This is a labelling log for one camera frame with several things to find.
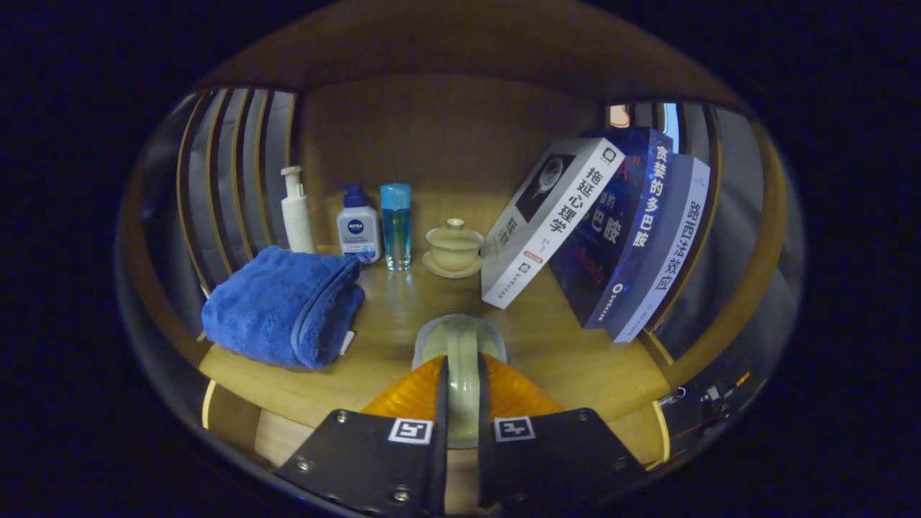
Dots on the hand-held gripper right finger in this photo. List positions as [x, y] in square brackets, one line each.
[486, 460]

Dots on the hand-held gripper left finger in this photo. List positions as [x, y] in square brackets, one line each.
[439, 460]

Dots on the wooden countertop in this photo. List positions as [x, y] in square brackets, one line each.
[561, 345]

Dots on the wooden cabinet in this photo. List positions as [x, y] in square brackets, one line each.
[446, 129]

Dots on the beige lidded teacup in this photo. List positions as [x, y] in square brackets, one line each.
[453, 248]

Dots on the blue rolled towel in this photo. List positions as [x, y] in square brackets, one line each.
[280, 309]

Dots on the white book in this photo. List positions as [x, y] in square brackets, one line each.
[532, 237]

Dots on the small dark electronic device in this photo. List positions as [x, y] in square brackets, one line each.
[709, 392]

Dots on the clear blue bottle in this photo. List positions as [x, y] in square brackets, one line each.
[396, 230]

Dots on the white bottle with blue cap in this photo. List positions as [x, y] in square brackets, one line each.
[357, 230]

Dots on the dark blue book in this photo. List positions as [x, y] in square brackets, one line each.
[611, 244]

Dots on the white pump bottle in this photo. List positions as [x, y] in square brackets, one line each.
[297, 219]

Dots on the pale blue book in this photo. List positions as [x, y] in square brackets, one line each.
[673, 252]

